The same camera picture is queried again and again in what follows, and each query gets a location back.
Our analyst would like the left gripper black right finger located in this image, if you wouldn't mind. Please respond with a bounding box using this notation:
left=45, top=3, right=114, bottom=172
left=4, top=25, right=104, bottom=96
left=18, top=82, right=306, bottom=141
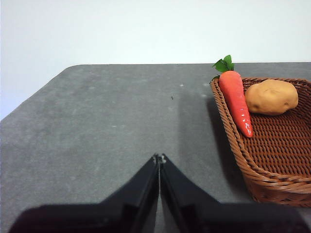
left=159, top=153, right=309, bottom=233

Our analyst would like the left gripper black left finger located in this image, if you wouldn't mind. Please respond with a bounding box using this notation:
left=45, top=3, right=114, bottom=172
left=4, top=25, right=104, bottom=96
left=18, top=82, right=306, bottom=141
left=8, top=152, right=160, bottom=233

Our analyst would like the brown wicker basket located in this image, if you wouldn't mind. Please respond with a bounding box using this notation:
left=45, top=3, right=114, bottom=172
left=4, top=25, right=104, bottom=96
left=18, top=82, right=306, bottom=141
left=209, top=77, right=311, bottom=208

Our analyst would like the orange toy carrot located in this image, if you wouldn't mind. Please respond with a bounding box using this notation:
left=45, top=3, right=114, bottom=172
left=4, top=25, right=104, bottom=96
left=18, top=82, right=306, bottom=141
left=212, top=54, right=254, bottom=138

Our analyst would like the brown toy potato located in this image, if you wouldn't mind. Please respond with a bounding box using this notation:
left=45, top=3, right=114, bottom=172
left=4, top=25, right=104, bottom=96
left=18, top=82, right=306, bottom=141
left=244, top=79, right=299, bottom=116

